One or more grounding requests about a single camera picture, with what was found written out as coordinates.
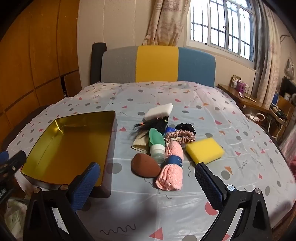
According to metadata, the black hairpiece with colourful clips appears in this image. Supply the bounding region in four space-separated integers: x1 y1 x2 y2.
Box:
133 117 169 139

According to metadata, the grey yellow blue headboard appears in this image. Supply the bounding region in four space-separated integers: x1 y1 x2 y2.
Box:
101 46 216 88

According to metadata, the wooden wardrobe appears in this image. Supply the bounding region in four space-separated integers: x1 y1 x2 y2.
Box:
0 0 81 139

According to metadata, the printed bed sheet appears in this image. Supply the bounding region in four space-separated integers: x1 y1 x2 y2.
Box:
6 81 296 241

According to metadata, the black scrunchie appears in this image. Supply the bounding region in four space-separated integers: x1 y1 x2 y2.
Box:
175 123 196 136

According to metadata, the white sponge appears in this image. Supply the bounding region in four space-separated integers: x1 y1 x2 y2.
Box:
144 103 174 121

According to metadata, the wall hanging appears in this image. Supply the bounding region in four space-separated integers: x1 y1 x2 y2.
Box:
283 35 296 78

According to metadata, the blue and wooden chair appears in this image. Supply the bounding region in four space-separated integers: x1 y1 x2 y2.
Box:
268 89 289 139

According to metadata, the yellow sponge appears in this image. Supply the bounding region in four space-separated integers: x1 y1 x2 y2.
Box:
186 137 225 164

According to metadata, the beige cloth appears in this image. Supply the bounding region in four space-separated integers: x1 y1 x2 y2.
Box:
131 133 151 153

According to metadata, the gold metal tin box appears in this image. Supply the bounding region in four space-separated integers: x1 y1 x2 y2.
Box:
20 110 116 198

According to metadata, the beige patterned curtain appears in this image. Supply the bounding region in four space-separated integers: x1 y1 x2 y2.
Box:
142 0 191 46

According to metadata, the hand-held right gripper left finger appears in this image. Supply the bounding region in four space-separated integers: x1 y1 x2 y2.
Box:
23 162 102 241

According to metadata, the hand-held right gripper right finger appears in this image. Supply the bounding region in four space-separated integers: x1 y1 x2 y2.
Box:
194 162 273 241

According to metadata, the brown egg-shaped makeup sponge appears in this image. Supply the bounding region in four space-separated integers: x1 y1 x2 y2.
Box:
131 153 161 178

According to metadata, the grey sheer curtain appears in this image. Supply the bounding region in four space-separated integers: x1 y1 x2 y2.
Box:
254 0 287 109

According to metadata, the black rolled mat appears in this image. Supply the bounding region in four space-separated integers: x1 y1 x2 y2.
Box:
90 42 107 85

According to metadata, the pink cloth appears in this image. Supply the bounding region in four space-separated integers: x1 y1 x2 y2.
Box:
279 132 296 183

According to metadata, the brown satin scrunchie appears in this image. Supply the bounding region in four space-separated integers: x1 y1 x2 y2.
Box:
164 130 196 149

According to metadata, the white basket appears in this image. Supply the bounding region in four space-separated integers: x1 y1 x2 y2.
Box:
251 112 266 124

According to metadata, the wooden desk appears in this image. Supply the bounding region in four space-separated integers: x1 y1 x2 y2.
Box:
217 83 270 114

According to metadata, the pink towel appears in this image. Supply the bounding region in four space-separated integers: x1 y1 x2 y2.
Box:
155 141 185 192

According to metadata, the barred window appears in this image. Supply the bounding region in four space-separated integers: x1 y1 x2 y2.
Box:
186 0 257 69

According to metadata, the black shelf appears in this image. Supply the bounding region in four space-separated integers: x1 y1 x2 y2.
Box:
281 76 296 105

